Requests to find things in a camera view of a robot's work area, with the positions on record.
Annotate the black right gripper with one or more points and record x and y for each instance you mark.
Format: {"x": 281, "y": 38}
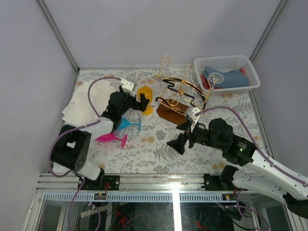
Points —
{"x": 178, "y": 144}

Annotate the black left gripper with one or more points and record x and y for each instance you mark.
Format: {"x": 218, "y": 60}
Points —
{"x": 141, "y": 105}

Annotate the yellow plastic goblet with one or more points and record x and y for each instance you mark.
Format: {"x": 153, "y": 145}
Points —
{"x": 145, "y": 95}

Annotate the gold wire wine glass rack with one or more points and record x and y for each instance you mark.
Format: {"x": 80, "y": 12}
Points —
{"x": 178, "y": 95}

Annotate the ribbed clear wine glass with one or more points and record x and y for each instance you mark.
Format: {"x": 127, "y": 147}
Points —
{"x": 166, "y": 61}

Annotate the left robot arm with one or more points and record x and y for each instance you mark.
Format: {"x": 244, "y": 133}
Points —
{"x": 71, "y": 147}

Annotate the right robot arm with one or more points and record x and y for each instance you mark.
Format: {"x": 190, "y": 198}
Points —
{"x": 249, "y": 168}

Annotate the blue plastic wine glass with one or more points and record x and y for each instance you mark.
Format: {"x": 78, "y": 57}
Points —
{"x": 125, "y": 123}

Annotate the pink plastic wine glass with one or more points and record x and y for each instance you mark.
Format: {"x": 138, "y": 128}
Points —
{"x": 111, "y": 137}

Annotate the white cloth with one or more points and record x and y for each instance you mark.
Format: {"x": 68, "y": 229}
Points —
{"x": 79, "y": 111}

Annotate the white plastic basket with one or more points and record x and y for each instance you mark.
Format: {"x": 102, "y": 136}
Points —
{"x": 225, "y": 64}

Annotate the blue cloth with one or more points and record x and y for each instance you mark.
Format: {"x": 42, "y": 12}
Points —
{"x": 231, "y": 78}

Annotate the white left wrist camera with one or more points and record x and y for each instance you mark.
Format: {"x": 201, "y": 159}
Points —
{"x": 127, "y": 86}

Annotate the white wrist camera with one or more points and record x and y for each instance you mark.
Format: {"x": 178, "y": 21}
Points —
{"x": 192, "y": 114}
{"x": 127, "y": 86}

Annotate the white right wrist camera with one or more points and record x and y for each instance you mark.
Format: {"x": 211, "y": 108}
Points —
{"x": 192, "y": 114}

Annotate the aluminium mounting rail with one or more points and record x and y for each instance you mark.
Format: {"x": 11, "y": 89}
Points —
{"x": 135, "y": 183}

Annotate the slotted cable duct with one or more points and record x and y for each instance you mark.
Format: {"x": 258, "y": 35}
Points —
{"x": 138, "y": 197}

